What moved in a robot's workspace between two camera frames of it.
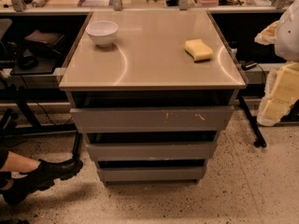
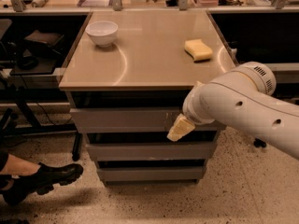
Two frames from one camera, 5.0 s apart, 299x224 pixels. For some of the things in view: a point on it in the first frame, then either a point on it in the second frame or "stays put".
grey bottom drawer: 151,173 stays put
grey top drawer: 151,119 stays put
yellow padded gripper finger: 281,95 -> 204,104
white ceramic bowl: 102,32 stays put
